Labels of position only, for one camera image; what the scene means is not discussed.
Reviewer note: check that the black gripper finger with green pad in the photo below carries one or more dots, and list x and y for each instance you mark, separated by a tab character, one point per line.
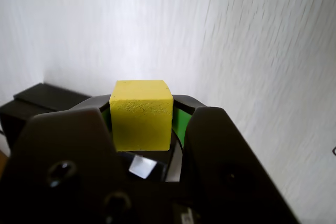
57	176
225	171

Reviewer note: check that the yellow wooden cube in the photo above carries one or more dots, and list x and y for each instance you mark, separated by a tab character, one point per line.
141	119

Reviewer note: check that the black cardboard box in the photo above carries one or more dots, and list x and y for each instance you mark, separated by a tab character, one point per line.
52	98

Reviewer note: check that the white rectangular block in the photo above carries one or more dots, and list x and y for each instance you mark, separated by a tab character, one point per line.
143	167

